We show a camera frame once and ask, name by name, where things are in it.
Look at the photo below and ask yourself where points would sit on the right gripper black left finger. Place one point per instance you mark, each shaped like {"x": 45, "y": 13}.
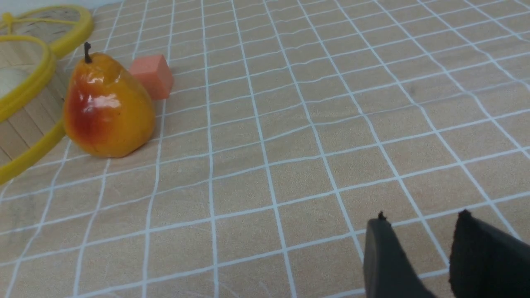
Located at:
{"x": 387, "y": 270}

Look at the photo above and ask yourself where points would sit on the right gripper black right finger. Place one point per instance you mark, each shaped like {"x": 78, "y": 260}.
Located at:
{"x": 486, "y": 262}

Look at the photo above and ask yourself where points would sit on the bamboo steamer lid yellow rim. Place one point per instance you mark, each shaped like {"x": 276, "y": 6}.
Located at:
{"x": 63, "y": 27}

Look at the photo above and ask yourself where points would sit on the bamboo steamer tray yellow rim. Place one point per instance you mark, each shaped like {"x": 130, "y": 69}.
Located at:
{"x": 33, "y": 89}

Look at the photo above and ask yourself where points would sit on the checkered beige tablecloth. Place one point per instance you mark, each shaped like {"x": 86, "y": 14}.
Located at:
{"x": 291, "y": 123}

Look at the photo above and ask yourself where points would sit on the orange foam cube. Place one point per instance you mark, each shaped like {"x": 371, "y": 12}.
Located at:
{"x": 154, "y": 74}

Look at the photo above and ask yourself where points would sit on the orange toy pear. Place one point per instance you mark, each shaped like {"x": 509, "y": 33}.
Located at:
{"x": 107, "y": 112}

